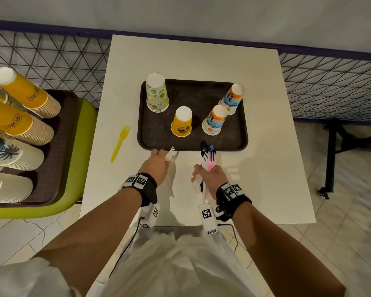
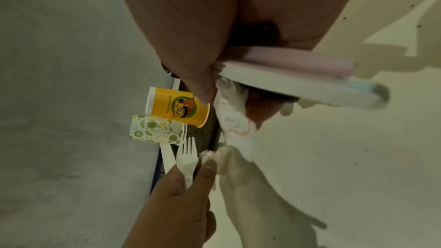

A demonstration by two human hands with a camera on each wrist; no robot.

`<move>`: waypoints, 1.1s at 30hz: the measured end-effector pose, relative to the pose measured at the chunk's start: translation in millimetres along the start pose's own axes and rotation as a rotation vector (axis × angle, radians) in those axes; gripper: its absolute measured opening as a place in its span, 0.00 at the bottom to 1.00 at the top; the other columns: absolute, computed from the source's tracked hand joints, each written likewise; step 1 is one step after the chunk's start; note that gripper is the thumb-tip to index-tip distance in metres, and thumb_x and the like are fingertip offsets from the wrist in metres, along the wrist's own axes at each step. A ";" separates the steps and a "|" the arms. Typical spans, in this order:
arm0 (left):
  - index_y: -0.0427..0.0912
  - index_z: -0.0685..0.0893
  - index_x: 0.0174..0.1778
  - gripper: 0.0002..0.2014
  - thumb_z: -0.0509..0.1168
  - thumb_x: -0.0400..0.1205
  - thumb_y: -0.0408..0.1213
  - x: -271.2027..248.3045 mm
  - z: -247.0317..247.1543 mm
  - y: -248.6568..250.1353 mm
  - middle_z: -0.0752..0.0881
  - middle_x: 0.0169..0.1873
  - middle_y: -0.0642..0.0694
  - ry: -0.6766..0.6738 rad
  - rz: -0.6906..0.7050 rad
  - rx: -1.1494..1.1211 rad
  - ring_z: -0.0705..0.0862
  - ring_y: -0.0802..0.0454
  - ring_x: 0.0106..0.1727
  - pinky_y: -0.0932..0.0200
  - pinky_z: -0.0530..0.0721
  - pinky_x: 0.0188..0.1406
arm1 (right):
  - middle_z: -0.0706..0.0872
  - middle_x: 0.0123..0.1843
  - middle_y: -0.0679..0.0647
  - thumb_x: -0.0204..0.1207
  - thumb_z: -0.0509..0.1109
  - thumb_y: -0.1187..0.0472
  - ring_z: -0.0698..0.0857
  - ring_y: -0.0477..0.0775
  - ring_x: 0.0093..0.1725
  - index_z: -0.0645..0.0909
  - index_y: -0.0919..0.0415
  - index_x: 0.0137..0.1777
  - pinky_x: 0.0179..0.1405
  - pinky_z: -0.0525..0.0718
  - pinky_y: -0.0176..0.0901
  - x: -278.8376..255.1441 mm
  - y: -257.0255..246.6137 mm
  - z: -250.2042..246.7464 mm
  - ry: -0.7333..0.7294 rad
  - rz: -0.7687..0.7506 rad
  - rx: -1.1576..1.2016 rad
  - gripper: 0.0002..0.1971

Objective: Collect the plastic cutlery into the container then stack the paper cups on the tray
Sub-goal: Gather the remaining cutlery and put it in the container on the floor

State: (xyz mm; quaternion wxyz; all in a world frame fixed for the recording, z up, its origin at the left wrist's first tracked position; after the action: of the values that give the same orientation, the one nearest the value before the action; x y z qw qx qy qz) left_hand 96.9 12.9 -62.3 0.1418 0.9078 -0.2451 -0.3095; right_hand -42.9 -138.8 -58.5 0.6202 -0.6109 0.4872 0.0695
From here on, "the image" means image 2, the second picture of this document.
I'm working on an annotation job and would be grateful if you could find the person's right hand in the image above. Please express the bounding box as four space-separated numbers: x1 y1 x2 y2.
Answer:
110 0 373 131

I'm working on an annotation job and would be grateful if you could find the person's left hand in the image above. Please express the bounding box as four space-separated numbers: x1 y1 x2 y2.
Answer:
122 158 219 248

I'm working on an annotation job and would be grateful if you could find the green fruit print paper cup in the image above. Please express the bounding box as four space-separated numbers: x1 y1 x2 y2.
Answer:
129 114 188 146

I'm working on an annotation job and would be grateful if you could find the yellow cartoon paper cup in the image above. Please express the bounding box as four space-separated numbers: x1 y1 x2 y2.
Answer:
144 86 211 129

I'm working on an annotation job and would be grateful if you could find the orange stained tissue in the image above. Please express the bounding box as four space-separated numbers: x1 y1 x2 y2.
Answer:
198 76 260 177

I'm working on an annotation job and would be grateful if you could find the pink plastic fork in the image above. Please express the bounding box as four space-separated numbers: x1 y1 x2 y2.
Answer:
241 46 359 79

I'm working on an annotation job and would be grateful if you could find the blue plastic fork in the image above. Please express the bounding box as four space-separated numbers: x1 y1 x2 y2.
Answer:
340 76 391 98

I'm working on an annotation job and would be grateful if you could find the white table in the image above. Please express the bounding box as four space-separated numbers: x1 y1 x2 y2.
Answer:
151 0 441 248

